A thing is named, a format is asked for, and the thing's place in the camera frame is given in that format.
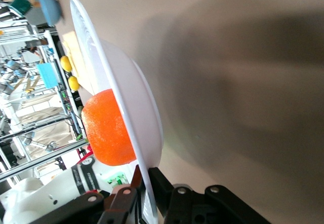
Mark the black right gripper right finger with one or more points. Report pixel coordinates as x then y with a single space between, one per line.
202 208

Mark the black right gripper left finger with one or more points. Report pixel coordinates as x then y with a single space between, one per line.
121 203

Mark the orange fruit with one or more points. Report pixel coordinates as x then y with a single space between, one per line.
108 127

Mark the lavender round plate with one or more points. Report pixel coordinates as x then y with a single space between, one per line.
131 87

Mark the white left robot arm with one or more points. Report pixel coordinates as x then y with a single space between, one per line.
38 191

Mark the brown table mat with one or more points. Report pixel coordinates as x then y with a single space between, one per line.
227 82

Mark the yellow lemon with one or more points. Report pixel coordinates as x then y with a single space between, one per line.
73 83
66 63

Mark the light blue box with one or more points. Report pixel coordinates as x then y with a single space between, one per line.
47 75

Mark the wooden cutting board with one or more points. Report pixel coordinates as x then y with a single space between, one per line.
76 54

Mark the blue bowl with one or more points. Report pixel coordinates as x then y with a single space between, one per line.
50 8

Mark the dark green plastic object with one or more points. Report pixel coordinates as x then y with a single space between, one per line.
21 6

